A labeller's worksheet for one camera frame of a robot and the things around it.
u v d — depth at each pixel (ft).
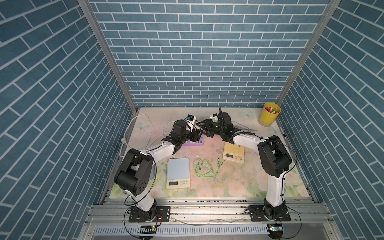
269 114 3.28
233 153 3.10
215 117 2.88
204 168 2.92
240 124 3.68
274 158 1.72
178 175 2.76
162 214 2.41
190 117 2.60
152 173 2.80
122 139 3.43
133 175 1.52
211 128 2.73
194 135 2.64
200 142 3.24
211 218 2.41
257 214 2.41
